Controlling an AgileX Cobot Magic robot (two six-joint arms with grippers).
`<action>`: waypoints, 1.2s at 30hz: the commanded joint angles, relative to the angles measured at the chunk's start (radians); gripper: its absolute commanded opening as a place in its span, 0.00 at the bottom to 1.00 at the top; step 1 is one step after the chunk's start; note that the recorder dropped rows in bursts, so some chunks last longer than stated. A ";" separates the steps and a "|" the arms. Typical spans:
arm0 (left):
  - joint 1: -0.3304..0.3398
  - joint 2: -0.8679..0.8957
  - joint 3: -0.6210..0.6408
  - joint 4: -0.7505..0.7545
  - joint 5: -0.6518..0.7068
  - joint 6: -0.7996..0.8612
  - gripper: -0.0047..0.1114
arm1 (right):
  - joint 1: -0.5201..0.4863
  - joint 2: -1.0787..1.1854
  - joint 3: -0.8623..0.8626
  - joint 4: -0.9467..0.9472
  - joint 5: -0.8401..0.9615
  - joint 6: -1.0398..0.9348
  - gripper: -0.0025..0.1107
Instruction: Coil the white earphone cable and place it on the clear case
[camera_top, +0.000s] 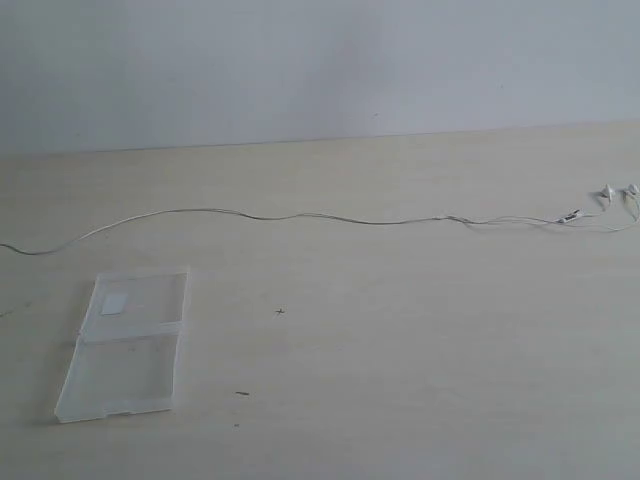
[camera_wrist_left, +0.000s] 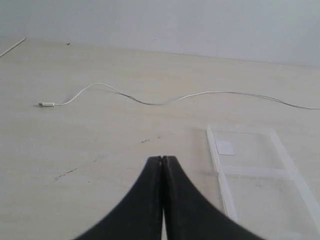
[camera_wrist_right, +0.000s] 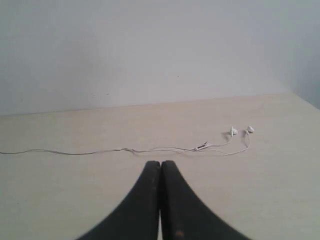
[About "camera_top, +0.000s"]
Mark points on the white wired earphones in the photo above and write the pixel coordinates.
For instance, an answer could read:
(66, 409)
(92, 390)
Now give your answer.
(577, 218)

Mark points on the clear plastic open case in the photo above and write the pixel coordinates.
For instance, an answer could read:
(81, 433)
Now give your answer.
(125, 354)

